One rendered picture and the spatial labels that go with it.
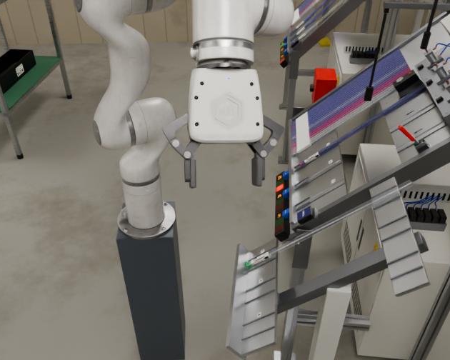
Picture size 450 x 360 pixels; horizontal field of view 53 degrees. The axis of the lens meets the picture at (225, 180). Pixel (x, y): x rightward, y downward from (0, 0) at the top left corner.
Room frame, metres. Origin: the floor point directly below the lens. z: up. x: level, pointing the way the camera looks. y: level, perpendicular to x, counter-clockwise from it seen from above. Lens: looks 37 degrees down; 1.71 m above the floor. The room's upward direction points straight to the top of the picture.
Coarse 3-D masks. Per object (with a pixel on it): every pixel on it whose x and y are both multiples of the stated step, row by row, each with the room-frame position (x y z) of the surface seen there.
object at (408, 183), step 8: (400, 184) 0.85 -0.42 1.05; (408, 184) 0.84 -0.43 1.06; (384, 192) 0.86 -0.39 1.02; (392, 192) 0.84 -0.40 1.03; (376, 200) 0.85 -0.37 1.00; (360, 208) 0.85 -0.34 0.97; (368, 208) 0.85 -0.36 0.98; (336, 216) 0.87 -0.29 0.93; (344, 216) 0.85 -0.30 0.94; (328, 224) 0.86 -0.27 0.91; (312, 232) 0.86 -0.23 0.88; (296, 240) 0.86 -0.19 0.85; (280, 248) 0.87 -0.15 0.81; (288, 248) 0.87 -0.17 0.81; (248, 264) 0.88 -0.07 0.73
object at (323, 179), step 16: (320, 144) 1.41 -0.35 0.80; (320, 160) 1.31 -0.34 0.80; (336, 160) 1.25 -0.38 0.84; (304, 176) 1.28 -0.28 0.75; (320, 176) 1.22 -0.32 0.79; (336, 176) 1.17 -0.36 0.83; (304, 192) 1.19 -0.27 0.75; (320, 192) 1.14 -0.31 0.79; (336, 192) 1.09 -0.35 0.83; (304, 208) 1.12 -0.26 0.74; (320, 208) 1.07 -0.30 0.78
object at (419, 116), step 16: (432, 32) 1.62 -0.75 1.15; (416, 48) 1.59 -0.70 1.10; (432, 48) 1.52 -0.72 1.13; (400, 96) 1.37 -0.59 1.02; (416, 96) 1.31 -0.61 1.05; (400, 112) 1.28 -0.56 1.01; (416, 112) 1.22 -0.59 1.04; (432, 112) 1.18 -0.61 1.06; (416, 128) 1.15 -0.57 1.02; (432, 128) 1.11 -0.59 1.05; (448, 128) 1.07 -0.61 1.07; (400, 144) 1.13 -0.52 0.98; (432, 144) 1.04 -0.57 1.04
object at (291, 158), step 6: (294, 156) 1.45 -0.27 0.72; (294, 162) 1.41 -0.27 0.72; (294, 174) 1.33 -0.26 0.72; (294, 180) 1.29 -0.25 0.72; (294, 186) 1.25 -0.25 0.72; (294, 192) 1.22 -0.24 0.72; (294, 198) 1.19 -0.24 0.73; (294, 204) 1.15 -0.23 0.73; (294, 210) 1.12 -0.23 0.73; (294, 216) 1.09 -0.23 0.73; (294, 222) 1.06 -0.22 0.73
